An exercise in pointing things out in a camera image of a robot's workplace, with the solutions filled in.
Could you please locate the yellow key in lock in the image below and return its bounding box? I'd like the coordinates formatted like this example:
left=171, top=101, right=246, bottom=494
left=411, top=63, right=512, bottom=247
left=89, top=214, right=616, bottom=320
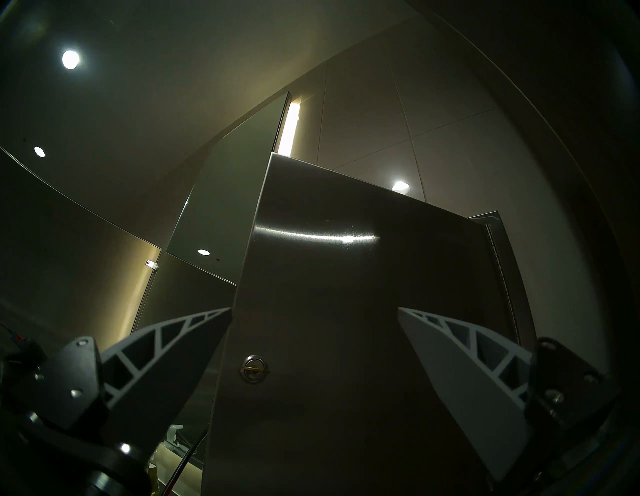
left=239, top=354, right=271, bottom=385

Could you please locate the bright vertical light strip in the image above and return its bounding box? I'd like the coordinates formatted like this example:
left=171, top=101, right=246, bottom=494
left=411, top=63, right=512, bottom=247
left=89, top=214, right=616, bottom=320
left=276, top=101, right=301, bottom=157

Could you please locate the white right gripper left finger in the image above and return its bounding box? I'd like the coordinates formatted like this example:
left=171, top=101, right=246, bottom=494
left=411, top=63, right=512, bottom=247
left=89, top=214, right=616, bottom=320
left=17, top=307, right=234, bottom=452

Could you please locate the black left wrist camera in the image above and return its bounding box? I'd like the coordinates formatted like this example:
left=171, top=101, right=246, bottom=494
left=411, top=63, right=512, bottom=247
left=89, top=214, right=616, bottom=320
left=0, top=324, right=46, bottom=371

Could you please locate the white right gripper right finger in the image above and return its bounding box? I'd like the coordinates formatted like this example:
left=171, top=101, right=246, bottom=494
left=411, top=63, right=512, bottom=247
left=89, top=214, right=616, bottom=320
left=398, top=307, right=619, bottom=482

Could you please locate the stainless towel dispenser door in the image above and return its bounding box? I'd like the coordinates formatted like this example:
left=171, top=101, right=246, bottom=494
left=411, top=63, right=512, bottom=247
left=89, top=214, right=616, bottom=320
left=201, top=152, right=521, bottom=496

